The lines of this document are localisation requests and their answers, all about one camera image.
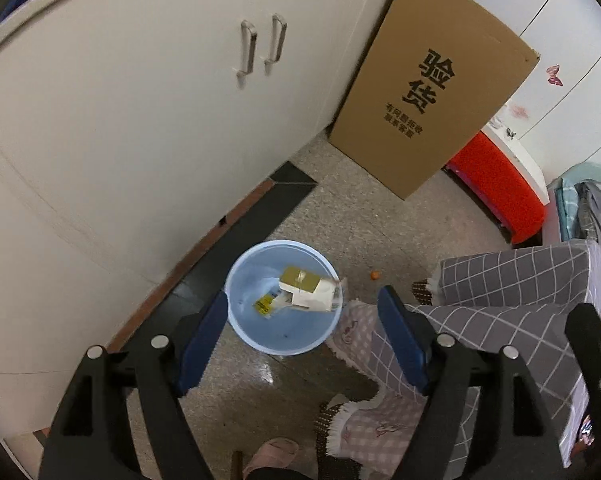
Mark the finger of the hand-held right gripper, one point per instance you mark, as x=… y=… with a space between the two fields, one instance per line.
x=592 y=345

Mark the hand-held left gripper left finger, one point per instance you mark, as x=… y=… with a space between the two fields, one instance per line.
x=205 y=340

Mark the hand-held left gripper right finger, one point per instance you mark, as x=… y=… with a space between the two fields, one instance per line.
x=400 y=340

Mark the light blue plastic bin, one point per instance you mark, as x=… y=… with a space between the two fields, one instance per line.
x=280 y=332

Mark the pink fringed undercloth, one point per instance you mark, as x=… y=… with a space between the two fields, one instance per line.
x=358 y=330

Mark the yellow label packet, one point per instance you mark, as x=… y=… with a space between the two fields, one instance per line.
x=265 y=305

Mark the gold and white box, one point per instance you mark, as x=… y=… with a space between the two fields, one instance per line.
x=305 y=285

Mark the grey checked tablecloth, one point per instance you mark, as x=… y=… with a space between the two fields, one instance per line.
x=505 y=270

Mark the grey duvet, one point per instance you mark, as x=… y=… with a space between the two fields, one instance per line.
x=600 y=215

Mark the pink slipper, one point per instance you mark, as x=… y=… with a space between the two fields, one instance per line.
x=273 y=452

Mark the teal bedsheet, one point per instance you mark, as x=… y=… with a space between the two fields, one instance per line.
x=565 y=210

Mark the person's dark trouser leg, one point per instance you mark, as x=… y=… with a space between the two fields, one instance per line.
x=300 y=474

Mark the red storage step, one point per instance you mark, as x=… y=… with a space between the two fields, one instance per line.
x=500 y=185

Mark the white low cabinet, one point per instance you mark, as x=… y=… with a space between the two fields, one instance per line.
x=130 y=135

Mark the pink flower sticker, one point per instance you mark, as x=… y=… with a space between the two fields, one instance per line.
x=516 y=111

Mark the tall cardboard box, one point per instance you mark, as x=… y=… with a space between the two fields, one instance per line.
x=430 y=85

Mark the pink butterfly sticker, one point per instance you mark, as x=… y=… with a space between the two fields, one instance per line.
x=554 y=76

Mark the white wardrobe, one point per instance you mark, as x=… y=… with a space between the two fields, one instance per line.
x=570 y=25

